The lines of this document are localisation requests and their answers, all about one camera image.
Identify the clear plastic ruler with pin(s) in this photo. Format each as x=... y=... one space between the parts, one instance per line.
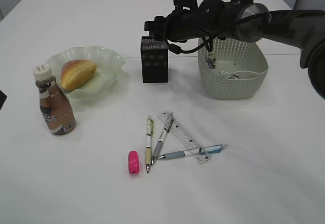
x=193 y=147

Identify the pink highlighter cap eraser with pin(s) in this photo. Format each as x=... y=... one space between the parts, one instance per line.
x=133 y=162

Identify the golden sugared bread roll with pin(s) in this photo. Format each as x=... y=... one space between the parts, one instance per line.
x=75 y=73

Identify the brown coffee drink bottle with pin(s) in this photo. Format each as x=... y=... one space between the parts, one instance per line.
x=54 y=105

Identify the white and beige pen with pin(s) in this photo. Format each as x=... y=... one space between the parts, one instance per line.
x=148 y=152

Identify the brown paper ball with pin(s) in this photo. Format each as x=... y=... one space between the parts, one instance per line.
x=211 y=61

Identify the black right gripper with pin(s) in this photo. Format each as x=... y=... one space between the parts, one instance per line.
x=161 y=25

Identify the grey-green woven plastic basket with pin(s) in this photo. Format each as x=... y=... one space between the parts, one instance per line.
x=235 y=57

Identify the pale green wavy glass plate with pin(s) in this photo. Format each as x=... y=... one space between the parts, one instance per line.
x=109 y=68

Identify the grey grip patterned pen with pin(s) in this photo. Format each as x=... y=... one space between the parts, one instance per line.
x=163 y=135

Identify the black square pen holder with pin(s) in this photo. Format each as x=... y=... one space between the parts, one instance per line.
x=154 y=60

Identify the white pink paper ball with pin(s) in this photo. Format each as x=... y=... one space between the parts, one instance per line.
x=230 y=76

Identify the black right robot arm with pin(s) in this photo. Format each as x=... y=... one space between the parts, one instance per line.
x=187 y=31

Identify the blue grey retractable pen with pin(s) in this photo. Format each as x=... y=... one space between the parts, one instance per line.
x=185 y=152

